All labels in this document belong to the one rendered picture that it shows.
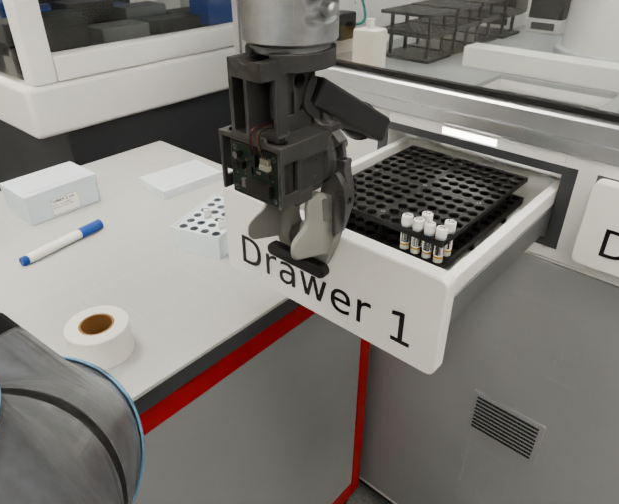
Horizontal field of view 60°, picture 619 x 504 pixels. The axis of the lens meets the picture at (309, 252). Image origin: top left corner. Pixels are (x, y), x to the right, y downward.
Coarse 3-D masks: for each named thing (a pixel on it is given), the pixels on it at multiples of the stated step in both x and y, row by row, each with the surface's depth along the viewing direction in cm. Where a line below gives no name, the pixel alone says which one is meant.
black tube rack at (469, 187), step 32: (384, 160) 75; (416, 160) 76; (448, 160) 75; (384, 192) 67; (416, 192) 66; (448, 192) 66; (480, 192) 67; (512, 192) 67; (352, 224) 66; (480, 224) 65; (416, 256) 59; (448, 256) 59
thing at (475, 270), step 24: (408, 144) 84; (432, 144) 82; (360, 168) 76; (504, 168) 75; (528, 168) 74; (528, 192) 74; (552, 192) 68; (528, 216) 63; (480, 240) 69; (504, 240) 59; (528, 240) 66; (456, 264) 64; (480, 264) 56; (504, 264) 62; (456, 288) 53; (480, 288) 58; (456, 312) 55
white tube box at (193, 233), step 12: (204, 204) 87; (216, 204) 87; (192, 216) 83; (216, 216) 83; (180, 228) 79; (192, 228) 81; (204, 228) 80; (216, 228) 80; (180, 240) 80; (192, 240) 79; (204, 240) 78; (216, 240) 77; (192, 252) 81; (204, 252) 80; (216, 252) 78
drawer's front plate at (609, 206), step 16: (592, 192) 63; (608, 192) 62; (592, 208) 64; (608, 208) 63; (592, 224) 65; (608, 224) 63; (576, 240) 67; (592, 240) 65; (608, 240) 64; (576, 256) 67; (592, 256) 66; (608, 272) 66
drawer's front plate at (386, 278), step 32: (224, 192) 62; (256, 256) 62; (352, 256) 52; (384, 256) 49; (288, 288) 61; (320, 288) 57; (352, 288) 53; (384, 288) 50; (416, 288) 48; (448, 288) 46; (352, 320) 55; (384, 320) 52; (416, 320) 49; (448, 320) 49; (416, 352) 51
